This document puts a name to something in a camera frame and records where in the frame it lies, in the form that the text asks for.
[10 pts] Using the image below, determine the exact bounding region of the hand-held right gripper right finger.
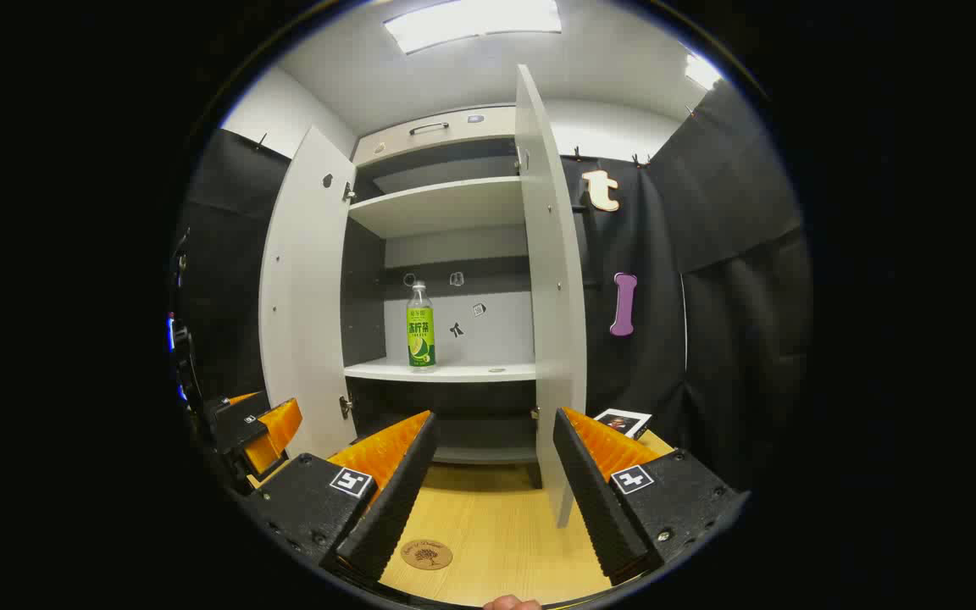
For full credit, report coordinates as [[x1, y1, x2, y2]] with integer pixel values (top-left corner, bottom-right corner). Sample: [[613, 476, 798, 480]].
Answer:
[[552, 407, 750, 587]]

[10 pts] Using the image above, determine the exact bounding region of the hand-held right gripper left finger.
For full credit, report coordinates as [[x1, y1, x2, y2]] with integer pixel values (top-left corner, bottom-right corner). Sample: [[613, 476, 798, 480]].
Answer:
[[242, 410, 440, 585]]

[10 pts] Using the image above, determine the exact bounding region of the round wooden coaster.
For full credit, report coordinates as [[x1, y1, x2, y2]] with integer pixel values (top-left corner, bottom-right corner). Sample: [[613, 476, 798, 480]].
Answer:
[[401, 540, 454, 571]]

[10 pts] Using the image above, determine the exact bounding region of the grey cabinet door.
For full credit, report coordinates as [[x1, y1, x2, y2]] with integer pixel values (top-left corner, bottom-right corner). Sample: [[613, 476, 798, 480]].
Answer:
[[514, 64, 588, 529], [258, 125, 358, 461]]

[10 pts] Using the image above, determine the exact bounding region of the green label drink bottle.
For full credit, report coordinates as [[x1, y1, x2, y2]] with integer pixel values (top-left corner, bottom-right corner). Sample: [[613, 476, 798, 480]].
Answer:
[[406, 281, 437, 371]]

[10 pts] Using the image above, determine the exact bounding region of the grey cabinet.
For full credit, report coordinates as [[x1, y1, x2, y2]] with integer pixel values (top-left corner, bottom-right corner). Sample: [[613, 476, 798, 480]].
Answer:
[[341, 104, 541, 490]]

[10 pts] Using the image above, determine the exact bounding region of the white-bordered book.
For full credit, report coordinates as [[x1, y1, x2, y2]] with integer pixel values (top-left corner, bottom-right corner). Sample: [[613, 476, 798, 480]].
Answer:
[[593, 408, 653, 441]]

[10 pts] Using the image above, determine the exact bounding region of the black backdrop cloth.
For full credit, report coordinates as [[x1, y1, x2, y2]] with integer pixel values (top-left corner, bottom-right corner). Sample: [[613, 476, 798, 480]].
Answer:
[[170, 78, 813, 501]]

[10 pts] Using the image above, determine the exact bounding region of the small ceiling light panel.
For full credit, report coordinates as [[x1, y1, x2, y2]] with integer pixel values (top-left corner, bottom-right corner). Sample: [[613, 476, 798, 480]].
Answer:
[[685, 53, 724, 92]]

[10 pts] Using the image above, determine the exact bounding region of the long ceiling light panel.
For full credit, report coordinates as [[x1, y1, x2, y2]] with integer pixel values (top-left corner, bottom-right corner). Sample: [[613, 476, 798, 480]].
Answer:
[[383, 0, 563, 56]]

